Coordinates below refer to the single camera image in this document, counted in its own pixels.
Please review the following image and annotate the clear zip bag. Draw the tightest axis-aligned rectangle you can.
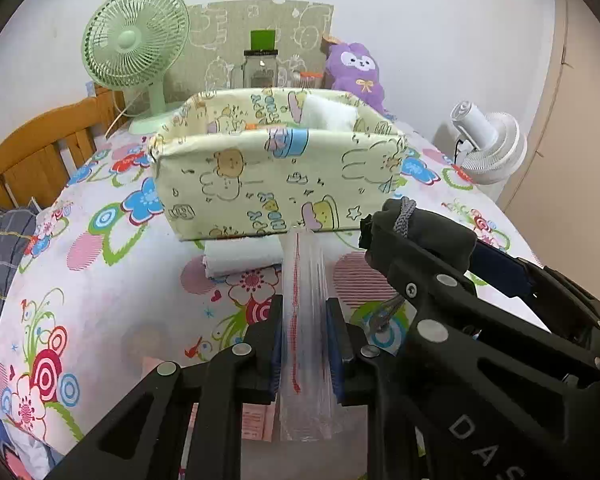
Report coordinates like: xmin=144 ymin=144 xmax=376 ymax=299
xmin=278 ymin=229 xmax=342 ymax=442

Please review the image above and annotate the dark grey sock bundle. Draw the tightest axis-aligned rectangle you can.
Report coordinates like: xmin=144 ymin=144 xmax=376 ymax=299
xmin=358 ymin=197 xmax=477 ymax=334

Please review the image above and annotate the white paper towel roll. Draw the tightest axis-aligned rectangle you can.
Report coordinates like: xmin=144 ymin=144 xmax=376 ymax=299
xmin=300 ymin=94 xmax=358 ymax=131

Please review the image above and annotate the white desk fan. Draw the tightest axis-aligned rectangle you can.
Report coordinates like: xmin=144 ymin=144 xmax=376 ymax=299
xmin=451 ymin=101 xmax=528 ymax=185

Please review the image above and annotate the white folded towel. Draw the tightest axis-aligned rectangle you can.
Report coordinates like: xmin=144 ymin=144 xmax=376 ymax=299
xmin=202 ymin=235 xmax=284 ymax=278

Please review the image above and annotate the yellow cartoon fabric storage box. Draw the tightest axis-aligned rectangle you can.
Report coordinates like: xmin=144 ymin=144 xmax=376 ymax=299
xmin=149 ymin=88 xmax=408 ymax=240

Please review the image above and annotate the purple plush bunny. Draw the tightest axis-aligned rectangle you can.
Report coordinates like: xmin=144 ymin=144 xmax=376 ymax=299
xmin=325 ymin=42 xmax=385 ymax=114

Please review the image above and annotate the cotton swab jar orange lid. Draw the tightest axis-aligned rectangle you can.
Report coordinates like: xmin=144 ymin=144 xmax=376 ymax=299
xmin=297 ymin=72 xmax=324 ymax=89

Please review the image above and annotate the wooden bed headboard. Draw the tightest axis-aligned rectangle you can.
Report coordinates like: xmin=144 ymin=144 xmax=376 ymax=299
xmin=0 ymin=84 xmax=124 ymax=209

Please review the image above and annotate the glass mason jar mug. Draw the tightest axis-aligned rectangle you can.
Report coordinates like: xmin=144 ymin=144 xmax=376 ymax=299
xmin=230 ymin=49 xmax=278 ymax=89

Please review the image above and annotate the green cup on jar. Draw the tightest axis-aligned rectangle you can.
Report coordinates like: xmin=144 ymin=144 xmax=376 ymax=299
xmin=250 ymin=29 xmax=276 ymax=51

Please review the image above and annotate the green desk fan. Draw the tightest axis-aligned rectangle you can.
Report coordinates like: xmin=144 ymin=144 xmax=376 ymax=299
xmin=81 ymin=0 xmax=189 ymax=136

